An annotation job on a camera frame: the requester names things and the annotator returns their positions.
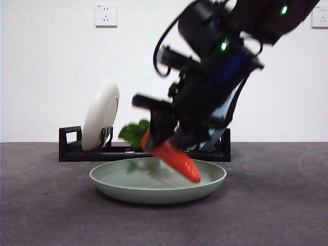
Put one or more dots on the white plate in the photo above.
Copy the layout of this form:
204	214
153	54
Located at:
100	115

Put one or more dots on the blue plate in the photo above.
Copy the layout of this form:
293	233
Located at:
212	139

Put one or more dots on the green plate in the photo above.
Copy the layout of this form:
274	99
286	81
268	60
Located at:
153	194

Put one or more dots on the black plate rack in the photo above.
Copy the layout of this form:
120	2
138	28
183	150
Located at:
77	153

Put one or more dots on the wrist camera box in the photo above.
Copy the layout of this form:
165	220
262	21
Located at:
174	57

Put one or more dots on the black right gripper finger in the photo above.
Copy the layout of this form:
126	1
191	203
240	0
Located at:
189	137
160	128

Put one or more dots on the orange carrot with green leaves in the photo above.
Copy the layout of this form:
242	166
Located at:
179	161

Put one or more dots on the white wall socket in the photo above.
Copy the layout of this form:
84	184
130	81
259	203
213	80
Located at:
320	18
106	15

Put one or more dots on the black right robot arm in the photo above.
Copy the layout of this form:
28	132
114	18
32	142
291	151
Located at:
256	20

